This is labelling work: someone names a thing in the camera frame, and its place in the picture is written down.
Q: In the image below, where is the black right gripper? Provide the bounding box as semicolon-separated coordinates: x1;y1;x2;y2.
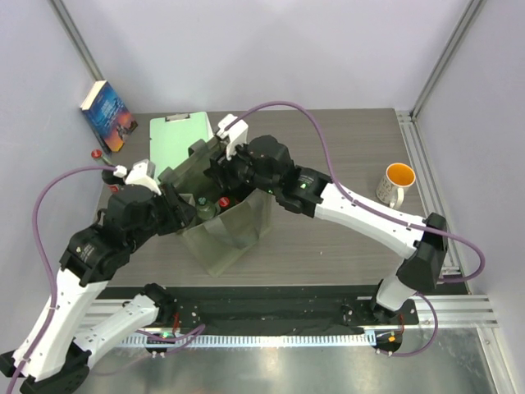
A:
204;136;279;197

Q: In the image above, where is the small cola bottle red cap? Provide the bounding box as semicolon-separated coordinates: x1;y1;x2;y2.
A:
217;196;232;213

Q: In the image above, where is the clear glass bottle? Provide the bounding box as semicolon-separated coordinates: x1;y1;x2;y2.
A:
195;197;217;222

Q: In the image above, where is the olive green canvas bag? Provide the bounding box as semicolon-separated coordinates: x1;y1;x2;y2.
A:
159;139;272;277

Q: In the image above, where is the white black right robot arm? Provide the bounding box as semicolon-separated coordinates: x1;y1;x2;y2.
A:
204;135;448;324

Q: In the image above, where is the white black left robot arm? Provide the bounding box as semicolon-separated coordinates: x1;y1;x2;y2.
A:
1;184;196;393

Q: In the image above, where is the green clipboard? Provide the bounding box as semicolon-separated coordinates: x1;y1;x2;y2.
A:
149;112;212;178

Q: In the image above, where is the blue paperback book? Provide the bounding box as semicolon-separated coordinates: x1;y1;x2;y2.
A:
80;80;138;153

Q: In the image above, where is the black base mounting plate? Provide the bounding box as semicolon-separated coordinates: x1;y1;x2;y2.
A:
174;296;419;337

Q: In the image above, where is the white mug orange inside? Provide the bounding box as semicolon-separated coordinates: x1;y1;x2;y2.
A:
376;163;416;209

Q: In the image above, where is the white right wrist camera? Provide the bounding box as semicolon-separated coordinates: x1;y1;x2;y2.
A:
215;114;249;161

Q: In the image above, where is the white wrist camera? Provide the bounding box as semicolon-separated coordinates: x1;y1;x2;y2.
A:
215;114;249;161
112;159;162;195

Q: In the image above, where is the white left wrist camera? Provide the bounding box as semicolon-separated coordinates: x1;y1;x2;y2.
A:
112;159;162;195

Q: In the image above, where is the slotted cable duct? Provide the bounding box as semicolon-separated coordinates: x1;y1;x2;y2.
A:
117;331;377;349

